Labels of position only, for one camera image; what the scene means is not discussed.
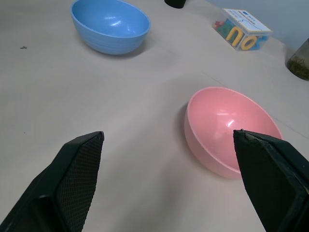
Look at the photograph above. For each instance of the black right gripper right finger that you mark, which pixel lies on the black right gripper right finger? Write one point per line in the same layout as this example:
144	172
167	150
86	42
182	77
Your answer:
272	183

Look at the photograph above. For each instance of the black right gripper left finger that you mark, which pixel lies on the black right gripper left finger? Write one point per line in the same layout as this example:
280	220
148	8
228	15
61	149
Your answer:
70	183

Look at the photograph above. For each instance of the pink plastic bowl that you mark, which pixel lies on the pink plastic bowl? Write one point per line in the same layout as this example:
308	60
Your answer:
217	128

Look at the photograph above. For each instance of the glass jar with green contents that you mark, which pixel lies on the glass jar with green contents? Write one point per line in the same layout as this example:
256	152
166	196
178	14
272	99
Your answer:
299	60

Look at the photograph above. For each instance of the clear box of foam letters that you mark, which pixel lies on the clear box of foam letters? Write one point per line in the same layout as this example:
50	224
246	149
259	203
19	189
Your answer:
242	30

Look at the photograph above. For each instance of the blue plastic bowl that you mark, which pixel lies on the blue plastic bowl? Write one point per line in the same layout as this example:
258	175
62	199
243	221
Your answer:
109	23

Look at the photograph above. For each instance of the black round object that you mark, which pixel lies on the black round object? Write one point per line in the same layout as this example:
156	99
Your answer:
175	3

